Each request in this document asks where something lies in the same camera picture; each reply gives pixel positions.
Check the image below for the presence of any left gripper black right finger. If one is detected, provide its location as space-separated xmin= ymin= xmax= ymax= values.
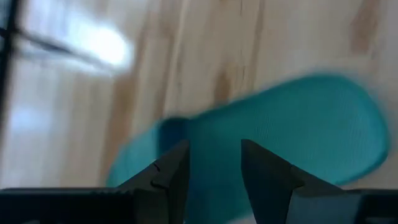
xmin=241 ymin=139 xmax=363 ymax=224

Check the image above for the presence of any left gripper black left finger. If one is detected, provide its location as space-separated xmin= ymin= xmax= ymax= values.
xmin=116 ymin=139 xmax=190 ymax=224

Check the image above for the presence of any teal foam slide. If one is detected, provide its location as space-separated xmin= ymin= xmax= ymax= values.
xmin=105 ymin=73 xmax=391 ymax=224

